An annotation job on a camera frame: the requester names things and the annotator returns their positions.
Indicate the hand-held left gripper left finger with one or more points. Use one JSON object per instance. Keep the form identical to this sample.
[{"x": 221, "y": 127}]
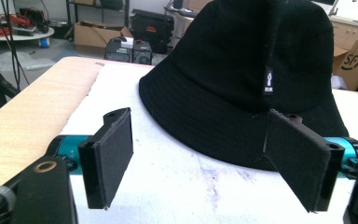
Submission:
[{"x": 110, "y": 158}]

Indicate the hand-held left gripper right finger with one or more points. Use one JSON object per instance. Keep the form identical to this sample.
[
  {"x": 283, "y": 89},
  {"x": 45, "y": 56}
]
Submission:
[{"x": 301, "y": 161}]

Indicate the black bucket hat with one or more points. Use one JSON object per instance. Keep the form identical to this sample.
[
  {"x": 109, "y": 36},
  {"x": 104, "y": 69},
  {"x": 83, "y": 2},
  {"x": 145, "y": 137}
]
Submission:
[{"x": 230, "y": 81}]

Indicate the white table mat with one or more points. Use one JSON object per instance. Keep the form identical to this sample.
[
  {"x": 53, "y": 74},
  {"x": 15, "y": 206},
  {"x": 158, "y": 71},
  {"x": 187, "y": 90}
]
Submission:
[{"x": 180, "y": 174}]

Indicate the black electronic device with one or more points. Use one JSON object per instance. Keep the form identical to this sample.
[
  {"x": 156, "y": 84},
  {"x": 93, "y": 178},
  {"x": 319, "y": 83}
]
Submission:
[{"x": 127, "y": 51}]

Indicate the printed brown cardboard box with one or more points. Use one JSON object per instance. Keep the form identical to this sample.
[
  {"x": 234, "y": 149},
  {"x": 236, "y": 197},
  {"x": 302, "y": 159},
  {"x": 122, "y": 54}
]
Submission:
[{"x": 355, "y": 63}]

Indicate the open brown cardboard box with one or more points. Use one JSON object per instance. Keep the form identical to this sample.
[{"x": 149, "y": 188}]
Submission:
[{"x": 98, "y": 35}]

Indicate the black equipment case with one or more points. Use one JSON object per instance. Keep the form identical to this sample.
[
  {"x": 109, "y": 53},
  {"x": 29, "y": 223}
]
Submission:
[{"x": 152, "y": 29}]

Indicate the beige cabinet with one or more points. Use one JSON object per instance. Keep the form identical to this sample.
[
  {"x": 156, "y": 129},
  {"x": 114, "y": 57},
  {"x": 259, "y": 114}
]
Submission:
[{"x": 351, "y": 32}]

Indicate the round white table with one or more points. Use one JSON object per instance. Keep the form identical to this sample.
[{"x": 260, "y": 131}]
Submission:
[{"x": 28, "y": 34}]

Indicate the black metal shelf frame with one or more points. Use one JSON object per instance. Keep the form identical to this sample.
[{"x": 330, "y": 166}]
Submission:
[{"x": 99, "y": 7}]

